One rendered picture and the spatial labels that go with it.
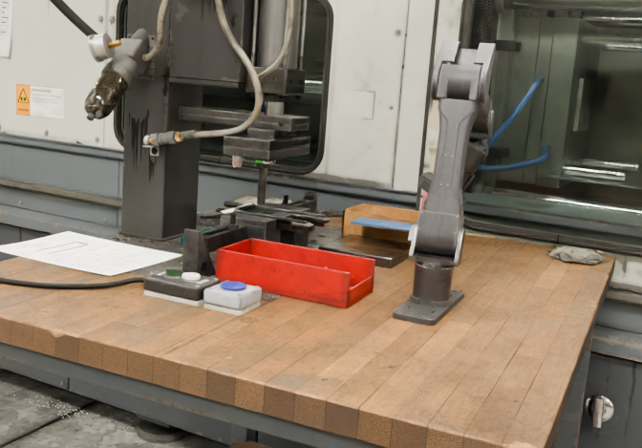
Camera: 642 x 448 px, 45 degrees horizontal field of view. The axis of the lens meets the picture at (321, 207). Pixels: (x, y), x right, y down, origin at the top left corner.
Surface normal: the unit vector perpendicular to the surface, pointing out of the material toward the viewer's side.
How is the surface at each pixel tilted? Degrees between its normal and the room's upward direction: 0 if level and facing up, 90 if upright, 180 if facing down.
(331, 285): 90
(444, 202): 73
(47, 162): 90
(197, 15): 90
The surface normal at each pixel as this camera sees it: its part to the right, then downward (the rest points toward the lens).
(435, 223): -0.27, -0.14
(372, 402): 0.07, -0.98
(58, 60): -0.47, 0.12
